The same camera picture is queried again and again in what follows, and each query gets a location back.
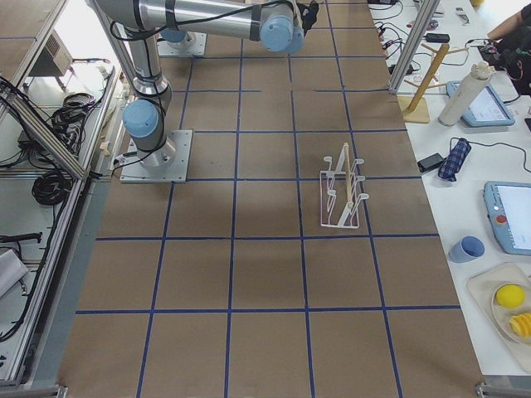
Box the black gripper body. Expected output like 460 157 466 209
299 0 319 32

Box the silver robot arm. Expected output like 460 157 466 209
91 1 319 167

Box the dark blue cup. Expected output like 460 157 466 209
449 235 485 263

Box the wooden mug tree stand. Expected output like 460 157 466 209
397 43 468 124

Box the black small case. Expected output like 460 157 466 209
417 153 446 173

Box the blue teach pendant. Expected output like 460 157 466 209
483 181 530 256
460 85 515 128

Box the folded plaid umbrella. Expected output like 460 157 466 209
437 138 471 182

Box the beige side tray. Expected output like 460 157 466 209
467 263 530 373

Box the yellow ball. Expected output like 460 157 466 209
494 284 525 308

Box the yellow sliced fruit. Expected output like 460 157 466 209
509 313 531 338

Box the aluminium frame post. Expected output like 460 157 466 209
388 0 440 94

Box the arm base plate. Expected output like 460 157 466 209
157 32 207 58
119 130 192 183

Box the white wire cup rack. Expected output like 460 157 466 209
319 142 369 229

